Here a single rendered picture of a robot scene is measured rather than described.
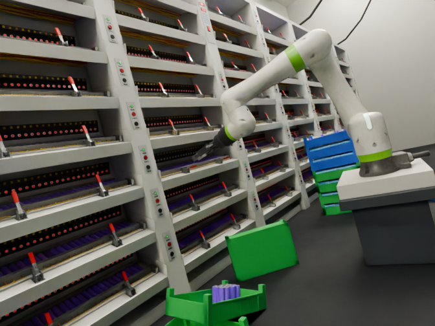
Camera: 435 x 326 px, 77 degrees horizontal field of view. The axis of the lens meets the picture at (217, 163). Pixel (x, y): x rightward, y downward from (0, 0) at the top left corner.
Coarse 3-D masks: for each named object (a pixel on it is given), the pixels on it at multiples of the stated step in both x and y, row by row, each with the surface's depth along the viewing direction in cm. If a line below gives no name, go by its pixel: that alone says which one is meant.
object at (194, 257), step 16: (224, 208) 175; (192, 224) 153; (208, 224) 159; (224, 224) 157; (240, 224) 162; (192, 240) 141; (208, 240) 144; (224, 240) 144; (192, 256) 129; (208, 256) 135
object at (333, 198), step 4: (320, 196) 190; (324, 196) 188; (328, 196) 187; (332, 196) 186; (336, 196) 184; (320, 200) 190; (324, 200) 189; (328, 200) 187; (332, 200) 186; (336, 200) 185
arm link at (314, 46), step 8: (312, 32) 111; (320, 32) 110; (304, 40) 112; (312, 40) 110; (320, 40) 109; (328, 40) 110; (288, 48) 116; (296, 48) 113; (304, 48) 111; (312, 48) 111; (320, 48) 110; (328, 48) 111; (288, 56) 114; (296, 56) 113; (304, 56) 112; (312, 56) 112; (320, 56) 113; (296, 64) 115; (304, 64) 115; (312, 64) 117
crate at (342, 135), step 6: (342, 132) 177; (306, 138) 190; (312, 138) 205; (318, 138) 185; (324, 138) 183; (330, 138) 181; (336, 138) 179; (342, 138) 177; (306, 144) 190; (312, 144) 188; (318, 144) 186; (324, 144) 184
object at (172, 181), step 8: (216, 152) 177; (224, 152) 173; (232, 152) 169; (176, 160) 153; (232, 160) 164; (200, 168) 146; (208, 168) 146; (216, 168) 151; (224, 168) 157; (232, 168) 163; (160, 176) 121; (168, 176) 131; (176, 176) 130; (184, 176) 133; (192, 176) 137; (200, 176) 141; (168, 184) 125; (176, 184) 129
